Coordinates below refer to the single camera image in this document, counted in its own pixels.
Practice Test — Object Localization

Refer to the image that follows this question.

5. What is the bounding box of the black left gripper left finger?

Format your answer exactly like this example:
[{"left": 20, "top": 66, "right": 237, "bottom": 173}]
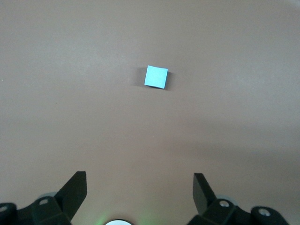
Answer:
[{"left": 17, "top": 171, "right": 87, "bottom": 225}]

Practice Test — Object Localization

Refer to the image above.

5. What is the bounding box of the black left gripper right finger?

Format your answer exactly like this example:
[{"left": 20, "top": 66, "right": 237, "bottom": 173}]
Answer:
[{"left": 187, "top": 172, "right": 253, "bottom": 225}]

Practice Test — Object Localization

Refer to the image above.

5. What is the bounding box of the light blue foam block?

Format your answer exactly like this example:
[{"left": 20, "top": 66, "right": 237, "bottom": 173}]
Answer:
[{"left": 143, "top": 65, "right": 169, "bottom": 90}]

